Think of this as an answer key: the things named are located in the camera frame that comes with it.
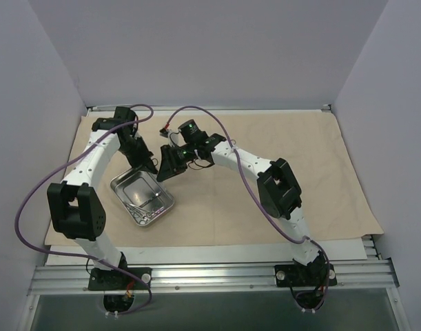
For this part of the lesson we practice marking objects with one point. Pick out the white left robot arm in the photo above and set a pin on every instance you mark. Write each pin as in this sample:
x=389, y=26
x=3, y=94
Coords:
x=75, y=208

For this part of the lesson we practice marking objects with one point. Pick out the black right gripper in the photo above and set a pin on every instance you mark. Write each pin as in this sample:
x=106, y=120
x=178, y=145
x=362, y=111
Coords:
x=173, y=158

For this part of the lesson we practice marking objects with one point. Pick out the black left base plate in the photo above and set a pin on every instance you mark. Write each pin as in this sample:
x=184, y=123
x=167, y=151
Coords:
x=109, y=280

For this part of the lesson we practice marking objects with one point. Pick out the steel surgical forceps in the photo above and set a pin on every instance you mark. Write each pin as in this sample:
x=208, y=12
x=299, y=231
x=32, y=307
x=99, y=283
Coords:
x=147, y=212

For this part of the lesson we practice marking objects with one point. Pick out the aluminium front rail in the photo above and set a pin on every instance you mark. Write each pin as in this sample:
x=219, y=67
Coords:
x=217, y=277

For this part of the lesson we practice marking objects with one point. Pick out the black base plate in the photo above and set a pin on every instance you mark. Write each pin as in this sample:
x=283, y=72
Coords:
x=299, y=276
x=109, y=280

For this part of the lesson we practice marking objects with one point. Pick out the steel instrument tray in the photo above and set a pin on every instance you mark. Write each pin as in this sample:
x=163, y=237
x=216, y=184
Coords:
x=135, y=186

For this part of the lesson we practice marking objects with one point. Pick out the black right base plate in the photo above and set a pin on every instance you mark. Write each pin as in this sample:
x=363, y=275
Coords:
x=299, y=276

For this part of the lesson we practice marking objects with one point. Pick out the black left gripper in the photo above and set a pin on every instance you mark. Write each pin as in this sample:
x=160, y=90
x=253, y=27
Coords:
x=143, y=157

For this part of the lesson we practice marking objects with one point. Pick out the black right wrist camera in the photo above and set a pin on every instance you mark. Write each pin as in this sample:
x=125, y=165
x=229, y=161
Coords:
x=190, y=132

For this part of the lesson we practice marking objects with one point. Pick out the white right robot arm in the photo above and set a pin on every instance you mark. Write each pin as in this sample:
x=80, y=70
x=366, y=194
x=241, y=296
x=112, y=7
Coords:
x=265, y=172

